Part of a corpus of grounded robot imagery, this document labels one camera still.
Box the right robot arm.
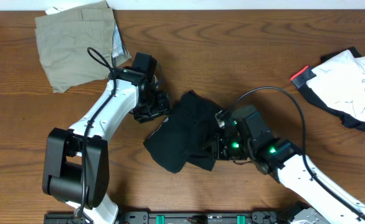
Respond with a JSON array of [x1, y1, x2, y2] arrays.
[[203, 105, 365, 223]]

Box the black white printed garment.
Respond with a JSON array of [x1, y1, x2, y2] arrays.
[[290, 47, 365, 132]]

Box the right black cable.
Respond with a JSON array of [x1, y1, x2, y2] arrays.
[[222, 86, 365, 224]]

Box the black t-shirt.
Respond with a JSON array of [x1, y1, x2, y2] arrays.
[[143, 91, 222, 174]]

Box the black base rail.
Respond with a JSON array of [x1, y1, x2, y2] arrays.
[[44, 202, 311, 224]]

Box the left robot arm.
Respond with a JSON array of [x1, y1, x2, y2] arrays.
[[42, 65, 170, 223]]

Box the folded khaki shorts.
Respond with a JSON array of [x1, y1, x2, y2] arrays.
[[35, 1, 131, 93]]

